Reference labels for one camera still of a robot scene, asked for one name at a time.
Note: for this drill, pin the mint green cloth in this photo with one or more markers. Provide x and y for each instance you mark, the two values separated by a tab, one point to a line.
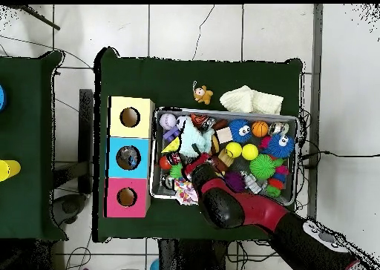
194	138

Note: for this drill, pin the colourful dotted paper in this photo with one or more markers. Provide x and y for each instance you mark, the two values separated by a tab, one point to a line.
186	193

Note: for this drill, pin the cream knitted cloth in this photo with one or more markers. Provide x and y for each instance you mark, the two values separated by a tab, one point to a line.
252	101

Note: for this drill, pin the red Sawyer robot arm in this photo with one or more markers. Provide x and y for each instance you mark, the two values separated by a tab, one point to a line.
258	210

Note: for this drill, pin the wooden box with three holes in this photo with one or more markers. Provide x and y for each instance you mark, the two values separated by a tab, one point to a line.
130	130

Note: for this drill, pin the shallow mesh bin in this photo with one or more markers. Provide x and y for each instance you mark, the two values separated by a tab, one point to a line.
289	190

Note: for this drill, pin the yellow cheese wedge toy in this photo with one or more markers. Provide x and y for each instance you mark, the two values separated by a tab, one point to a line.
172	146

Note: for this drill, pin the wooden cube block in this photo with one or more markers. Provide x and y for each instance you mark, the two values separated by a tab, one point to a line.
224	134

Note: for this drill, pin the yellow tennis ball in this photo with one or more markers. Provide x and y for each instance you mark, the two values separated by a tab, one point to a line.
234	149

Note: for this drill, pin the white baseball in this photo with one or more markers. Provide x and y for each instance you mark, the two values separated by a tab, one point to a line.
167	121

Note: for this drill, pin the purple spiky toy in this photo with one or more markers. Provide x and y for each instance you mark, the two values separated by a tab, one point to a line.
234	181

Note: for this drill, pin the small blue spiky puffer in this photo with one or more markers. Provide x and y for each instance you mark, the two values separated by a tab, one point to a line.
240	130

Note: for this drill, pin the plain yellow ball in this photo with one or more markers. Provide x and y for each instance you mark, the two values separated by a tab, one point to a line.
250	152

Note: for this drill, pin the brown plush monkey toy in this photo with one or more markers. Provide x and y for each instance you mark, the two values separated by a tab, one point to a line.
203	95

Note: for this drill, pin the small crushed clear bottle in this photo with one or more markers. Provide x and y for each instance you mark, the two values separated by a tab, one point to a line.
252	183

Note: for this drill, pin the orange toy basketball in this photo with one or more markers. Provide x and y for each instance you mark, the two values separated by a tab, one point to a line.
259	129

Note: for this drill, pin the green spiky puffer toy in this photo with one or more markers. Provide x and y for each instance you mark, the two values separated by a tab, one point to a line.
262	166

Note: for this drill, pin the blue spiky puffer toy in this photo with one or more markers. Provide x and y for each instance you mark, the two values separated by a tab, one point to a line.
280	145

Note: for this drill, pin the grey round base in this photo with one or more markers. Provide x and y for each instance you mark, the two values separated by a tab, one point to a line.
69	207

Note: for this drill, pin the dark green side table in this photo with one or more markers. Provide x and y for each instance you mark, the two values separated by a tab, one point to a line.
20	133

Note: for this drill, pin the yellow cylinder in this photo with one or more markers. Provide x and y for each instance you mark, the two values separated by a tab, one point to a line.
9	169

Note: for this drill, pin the blue disc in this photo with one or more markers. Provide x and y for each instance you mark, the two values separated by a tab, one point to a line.
2	98

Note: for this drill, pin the dark rod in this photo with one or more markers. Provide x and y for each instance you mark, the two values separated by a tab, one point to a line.
38	16

